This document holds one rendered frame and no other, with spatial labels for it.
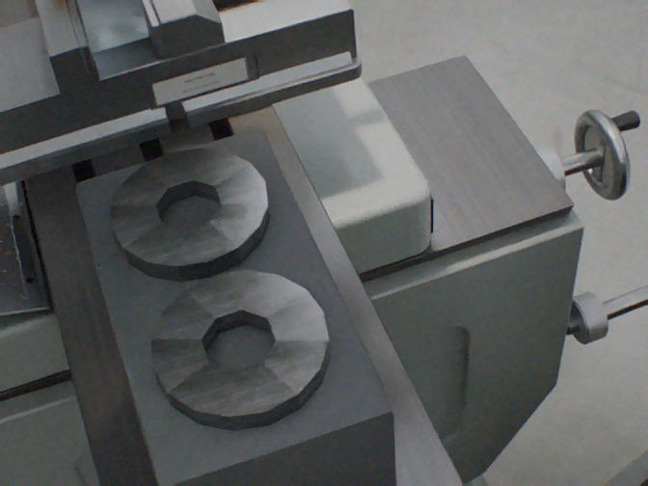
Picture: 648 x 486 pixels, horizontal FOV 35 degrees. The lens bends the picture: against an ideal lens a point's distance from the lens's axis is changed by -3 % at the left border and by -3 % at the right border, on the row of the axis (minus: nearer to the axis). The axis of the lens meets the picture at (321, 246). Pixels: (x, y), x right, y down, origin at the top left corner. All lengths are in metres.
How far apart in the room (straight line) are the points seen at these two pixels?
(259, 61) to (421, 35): 1.62
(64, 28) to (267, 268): 0.39
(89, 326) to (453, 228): 0.44
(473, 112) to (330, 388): 0.74
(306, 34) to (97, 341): 0.33
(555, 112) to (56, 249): 1.62
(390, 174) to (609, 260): 1.08
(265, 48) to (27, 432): 0.45
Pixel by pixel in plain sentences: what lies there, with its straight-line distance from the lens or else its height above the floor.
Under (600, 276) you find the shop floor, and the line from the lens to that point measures 2.04.
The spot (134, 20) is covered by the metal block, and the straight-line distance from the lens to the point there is 0.91.
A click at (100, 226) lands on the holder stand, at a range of 0.61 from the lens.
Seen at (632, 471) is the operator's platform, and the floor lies 0.40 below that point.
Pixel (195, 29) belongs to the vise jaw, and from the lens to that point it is 0.89.
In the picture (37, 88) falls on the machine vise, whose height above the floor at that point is 1.01.
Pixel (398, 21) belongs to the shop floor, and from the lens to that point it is 2.58.
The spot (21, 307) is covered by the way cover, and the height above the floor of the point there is 0.87.
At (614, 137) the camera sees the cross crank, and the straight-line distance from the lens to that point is 1.28.
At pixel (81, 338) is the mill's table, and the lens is 0.81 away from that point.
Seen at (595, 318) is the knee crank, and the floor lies 0.54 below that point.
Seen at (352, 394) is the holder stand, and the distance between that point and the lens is 0.52.
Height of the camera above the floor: 1.56
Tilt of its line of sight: 49 degrees down
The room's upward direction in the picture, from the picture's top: 7 degrees counter-clockwise
